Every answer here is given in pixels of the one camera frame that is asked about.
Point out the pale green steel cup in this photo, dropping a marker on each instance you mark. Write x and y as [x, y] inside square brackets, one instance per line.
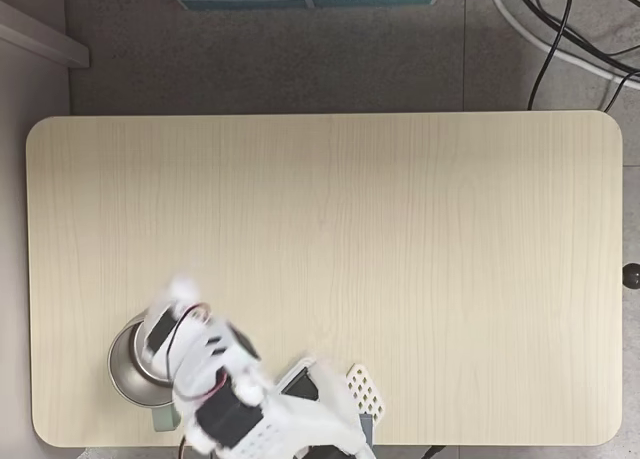
[127, 374]

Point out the white shelf board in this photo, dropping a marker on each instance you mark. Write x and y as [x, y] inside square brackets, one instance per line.
[45, 41]

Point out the black round knob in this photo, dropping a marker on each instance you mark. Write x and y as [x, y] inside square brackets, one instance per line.
[632, 276]

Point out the white perforated base plate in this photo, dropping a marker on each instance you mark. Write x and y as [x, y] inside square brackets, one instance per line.
[367, 389]

